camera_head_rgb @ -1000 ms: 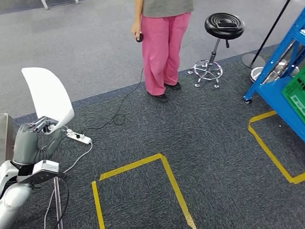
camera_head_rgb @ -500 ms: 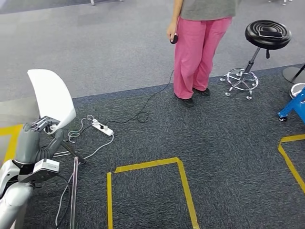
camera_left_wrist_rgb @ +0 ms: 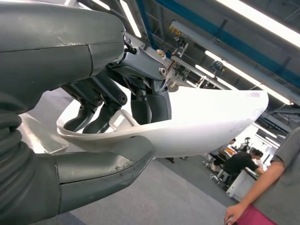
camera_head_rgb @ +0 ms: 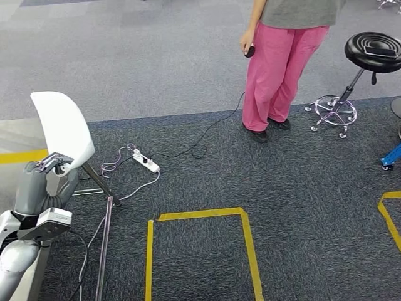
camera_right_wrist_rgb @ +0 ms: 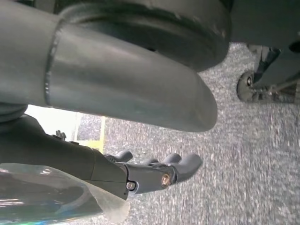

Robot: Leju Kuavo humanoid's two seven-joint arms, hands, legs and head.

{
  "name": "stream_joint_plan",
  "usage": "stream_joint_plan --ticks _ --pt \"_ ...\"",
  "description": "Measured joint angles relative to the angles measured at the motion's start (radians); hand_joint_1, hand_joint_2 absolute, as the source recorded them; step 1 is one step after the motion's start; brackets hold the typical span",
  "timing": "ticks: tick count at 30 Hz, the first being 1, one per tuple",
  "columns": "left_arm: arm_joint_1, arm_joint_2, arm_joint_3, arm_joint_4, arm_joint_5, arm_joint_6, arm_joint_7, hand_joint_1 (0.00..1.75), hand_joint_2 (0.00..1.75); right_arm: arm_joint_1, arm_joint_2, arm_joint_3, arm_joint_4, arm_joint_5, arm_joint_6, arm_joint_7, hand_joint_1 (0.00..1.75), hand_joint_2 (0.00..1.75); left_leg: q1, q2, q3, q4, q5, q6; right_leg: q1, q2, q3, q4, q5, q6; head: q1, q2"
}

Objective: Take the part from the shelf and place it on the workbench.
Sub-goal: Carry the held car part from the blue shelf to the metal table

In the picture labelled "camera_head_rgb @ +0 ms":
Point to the black handheld device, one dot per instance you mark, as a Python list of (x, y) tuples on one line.
[(250, 52)]

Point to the blue metal shelf rack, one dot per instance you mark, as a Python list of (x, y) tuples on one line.
[(393, 157)]

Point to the black stool chrome base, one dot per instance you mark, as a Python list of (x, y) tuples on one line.
[(357, 54)]

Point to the person's forearm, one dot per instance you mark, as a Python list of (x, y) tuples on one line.
[(257, 14)]

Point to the black smartphone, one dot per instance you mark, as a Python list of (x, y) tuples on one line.
[(381, 51)]

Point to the person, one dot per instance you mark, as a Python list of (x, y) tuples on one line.
[(275, 74)]

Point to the white power strip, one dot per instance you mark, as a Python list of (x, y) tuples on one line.
[(146, 162)]

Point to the steel workbench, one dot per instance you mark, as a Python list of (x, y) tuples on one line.
[(19, 137)]

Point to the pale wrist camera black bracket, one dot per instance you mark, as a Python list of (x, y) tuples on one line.
[(53, 220)]

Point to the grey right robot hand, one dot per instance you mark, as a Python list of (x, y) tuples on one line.
[(31, 191)]

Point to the person's hand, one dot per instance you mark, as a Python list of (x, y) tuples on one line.
[(246, 41)]

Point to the yellow workbench tape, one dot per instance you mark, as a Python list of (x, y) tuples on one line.
[(19, 157)]

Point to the chrome chair base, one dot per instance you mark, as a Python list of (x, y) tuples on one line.
[(388, 3)]

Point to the white curved plastic part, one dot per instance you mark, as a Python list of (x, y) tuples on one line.
[(62, 124)]

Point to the yellow floor tape square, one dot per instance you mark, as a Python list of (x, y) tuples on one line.
[(200, 214)]

